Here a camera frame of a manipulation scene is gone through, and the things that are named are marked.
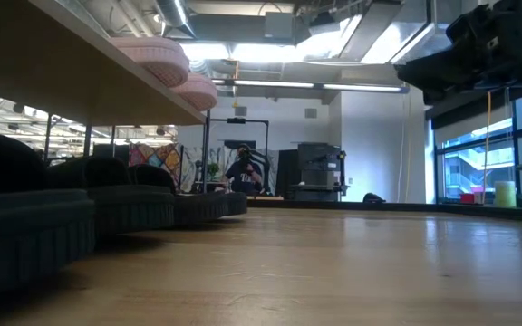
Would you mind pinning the black equipment cabinet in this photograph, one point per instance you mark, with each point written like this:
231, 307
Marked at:
315, 172

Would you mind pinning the ceiling tube light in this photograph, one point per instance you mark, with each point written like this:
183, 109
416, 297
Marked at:
288, 84

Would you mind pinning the wooden shelf board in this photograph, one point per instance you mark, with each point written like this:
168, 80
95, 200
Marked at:
39, 68

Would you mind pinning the small distant potted plant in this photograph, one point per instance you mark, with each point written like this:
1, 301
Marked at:
213, 169

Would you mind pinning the grey wall vent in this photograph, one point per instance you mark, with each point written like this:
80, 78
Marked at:
240, 111
311, 113

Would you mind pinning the person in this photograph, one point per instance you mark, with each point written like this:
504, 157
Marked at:
243, 174

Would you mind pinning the black camera gantry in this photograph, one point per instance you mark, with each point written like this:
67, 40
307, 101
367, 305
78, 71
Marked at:
236, 120

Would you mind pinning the pink slide sandal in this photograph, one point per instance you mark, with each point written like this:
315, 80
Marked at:
197, 93
157, 59

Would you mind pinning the colourful wall hanging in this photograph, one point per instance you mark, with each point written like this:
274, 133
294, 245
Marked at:
157, 158

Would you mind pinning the black dome object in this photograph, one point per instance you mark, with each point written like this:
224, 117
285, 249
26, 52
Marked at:
374, 198

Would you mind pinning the yellow-green cup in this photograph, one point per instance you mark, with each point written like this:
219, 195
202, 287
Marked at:
505, 194

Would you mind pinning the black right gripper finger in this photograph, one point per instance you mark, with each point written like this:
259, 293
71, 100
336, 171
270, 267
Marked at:
437, 72
442, 94

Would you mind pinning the red box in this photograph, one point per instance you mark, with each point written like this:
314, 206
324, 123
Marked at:
467, 198

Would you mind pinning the round silver ceiling duct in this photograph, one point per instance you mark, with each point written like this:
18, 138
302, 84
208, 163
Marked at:
175, 16

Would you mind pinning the large rectangular silver duct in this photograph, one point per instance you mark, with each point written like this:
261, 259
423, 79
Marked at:
406, 41

